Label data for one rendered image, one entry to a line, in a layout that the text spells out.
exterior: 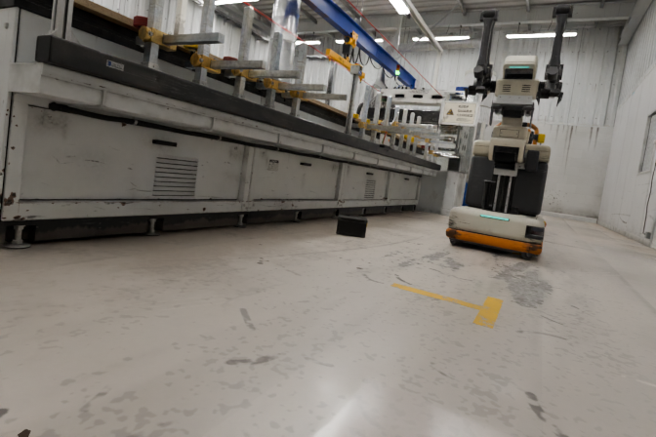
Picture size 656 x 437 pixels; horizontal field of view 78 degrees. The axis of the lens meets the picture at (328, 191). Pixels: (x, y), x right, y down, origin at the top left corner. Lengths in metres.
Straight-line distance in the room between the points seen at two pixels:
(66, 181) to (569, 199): 11.45
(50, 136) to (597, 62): 12.09
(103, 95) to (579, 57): 11.95
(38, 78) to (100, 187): 0.55
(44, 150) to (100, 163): 0.21
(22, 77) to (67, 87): 0.13
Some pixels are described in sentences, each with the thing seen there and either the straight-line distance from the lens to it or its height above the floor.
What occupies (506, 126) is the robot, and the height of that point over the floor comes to 0.89.
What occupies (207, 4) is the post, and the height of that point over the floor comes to 1.04.
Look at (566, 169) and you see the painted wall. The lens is 12.16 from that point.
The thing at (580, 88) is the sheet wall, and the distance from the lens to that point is 12.51.
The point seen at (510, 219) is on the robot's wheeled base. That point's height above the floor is 0.25.
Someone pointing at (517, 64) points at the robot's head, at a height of 1.30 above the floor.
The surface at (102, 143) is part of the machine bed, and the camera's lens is 1.89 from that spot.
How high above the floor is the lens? 0.42
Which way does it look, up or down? 3 degrees down
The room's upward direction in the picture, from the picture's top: 8 degrees clockwise
